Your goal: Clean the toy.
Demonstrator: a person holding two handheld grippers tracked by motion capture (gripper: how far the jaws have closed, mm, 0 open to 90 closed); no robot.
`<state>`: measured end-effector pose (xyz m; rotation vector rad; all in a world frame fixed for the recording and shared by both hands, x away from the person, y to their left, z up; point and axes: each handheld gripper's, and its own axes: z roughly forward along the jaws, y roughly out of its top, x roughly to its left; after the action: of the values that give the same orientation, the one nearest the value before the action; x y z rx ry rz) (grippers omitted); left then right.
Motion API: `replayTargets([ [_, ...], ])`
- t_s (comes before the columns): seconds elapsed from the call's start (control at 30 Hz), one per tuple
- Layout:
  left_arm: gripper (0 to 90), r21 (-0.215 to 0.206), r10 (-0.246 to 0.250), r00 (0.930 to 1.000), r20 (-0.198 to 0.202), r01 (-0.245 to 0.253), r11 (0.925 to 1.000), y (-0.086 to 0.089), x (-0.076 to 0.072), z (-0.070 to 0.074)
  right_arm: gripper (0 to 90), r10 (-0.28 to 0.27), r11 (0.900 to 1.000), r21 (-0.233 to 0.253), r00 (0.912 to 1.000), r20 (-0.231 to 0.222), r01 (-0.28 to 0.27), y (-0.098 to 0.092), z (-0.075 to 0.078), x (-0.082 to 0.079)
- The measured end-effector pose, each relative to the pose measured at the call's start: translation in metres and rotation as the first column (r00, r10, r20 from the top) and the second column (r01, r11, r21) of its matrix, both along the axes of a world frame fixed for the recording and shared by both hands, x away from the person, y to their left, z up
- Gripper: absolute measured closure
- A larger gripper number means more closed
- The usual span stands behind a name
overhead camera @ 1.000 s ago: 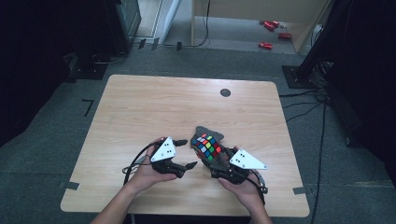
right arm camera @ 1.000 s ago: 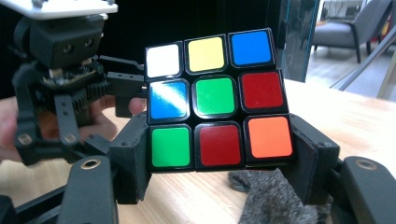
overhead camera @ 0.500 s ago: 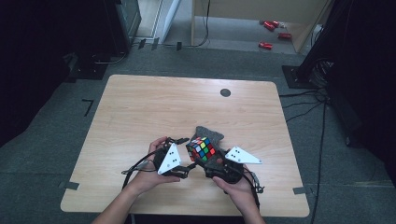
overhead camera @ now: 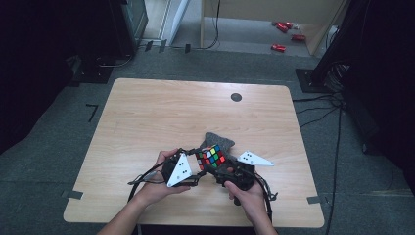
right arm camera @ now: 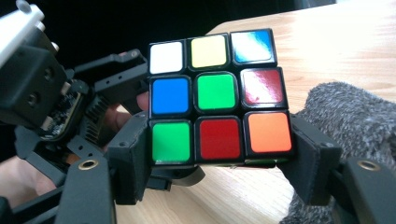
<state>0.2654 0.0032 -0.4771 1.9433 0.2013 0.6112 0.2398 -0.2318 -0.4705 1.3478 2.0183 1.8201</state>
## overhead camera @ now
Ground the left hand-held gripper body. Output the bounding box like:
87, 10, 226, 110
161, 152, 194, 188

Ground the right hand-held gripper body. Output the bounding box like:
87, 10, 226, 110
224, 150, 275, 191

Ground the multicoloured puzzle cube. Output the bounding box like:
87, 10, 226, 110
195, 144, 227, 170

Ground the grey fuzzy cloth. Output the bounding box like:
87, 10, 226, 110
199, 131, 236, 161

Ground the person's left hand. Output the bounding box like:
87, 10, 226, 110
136, 148, 192, 209

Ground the person's right hand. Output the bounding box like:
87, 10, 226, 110
223, 180, 270, 223

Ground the black stand with base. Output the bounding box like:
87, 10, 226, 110
295, 0, 371, 95

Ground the black floor plate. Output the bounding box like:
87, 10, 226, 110
69, 64, 115, 86

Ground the white panel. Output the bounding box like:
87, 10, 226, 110
160, 0, 191, 46

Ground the dark cabinet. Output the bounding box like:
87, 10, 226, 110
111, 0, 150, 58

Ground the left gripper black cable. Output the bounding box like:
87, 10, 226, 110
126, 163, 171, 202

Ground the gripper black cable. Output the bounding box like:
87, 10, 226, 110
254, 174, 279, 223
126, 163, 171, 202

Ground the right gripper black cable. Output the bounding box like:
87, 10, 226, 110
254, 174, 279, 223

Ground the long black floor cable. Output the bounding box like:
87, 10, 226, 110
326, 104, 345, 235

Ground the bundle of cables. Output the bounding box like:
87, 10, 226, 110
326, 63, 350, 96

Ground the black hanging cable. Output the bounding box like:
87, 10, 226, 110
195, 0, 222, 51

